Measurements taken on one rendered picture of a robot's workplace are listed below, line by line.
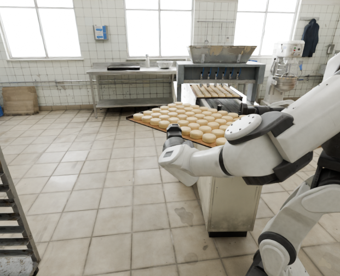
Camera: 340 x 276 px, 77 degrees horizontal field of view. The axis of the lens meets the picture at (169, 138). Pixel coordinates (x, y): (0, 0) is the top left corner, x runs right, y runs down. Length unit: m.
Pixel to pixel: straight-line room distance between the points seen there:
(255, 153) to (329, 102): 0.15
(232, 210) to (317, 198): 0.85
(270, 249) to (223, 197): 0.59
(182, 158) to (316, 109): 0.30
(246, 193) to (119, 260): 0.96
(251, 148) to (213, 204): 1.14
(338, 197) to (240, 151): 0.46
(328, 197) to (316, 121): 0.43
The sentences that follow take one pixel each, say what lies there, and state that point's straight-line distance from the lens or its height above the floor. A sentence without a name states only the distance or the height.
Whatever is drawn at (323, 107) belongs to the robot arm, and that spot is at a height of 1.23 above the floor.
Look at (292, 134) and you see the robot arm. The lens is 0.41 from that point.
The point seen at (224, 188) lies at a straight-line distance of 1.47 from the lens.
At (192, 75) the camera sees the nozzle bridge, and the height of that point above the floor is 1.08.
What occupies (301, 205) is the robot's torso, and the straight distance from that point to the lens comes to 0.87.
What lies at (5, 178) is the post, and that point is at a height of 0.73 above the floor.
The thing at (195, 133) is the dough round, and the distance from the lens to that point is 0.82.
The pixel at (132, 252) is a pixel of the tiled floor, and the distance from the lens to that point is 1.71.
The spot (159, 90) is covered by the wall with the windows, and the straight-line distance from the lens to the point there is 4.95.
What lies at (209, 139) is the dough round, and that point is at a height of 1.01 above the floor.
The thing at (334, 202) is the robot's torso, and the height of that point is 0.90.
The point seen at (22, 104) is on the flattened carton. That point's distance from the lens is 5.28.
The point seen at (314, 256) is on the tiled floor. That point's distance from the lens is 1.94.
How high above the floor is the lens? 1.33
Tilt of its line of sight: 24 degrees down
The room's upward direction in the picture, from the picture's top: straight up
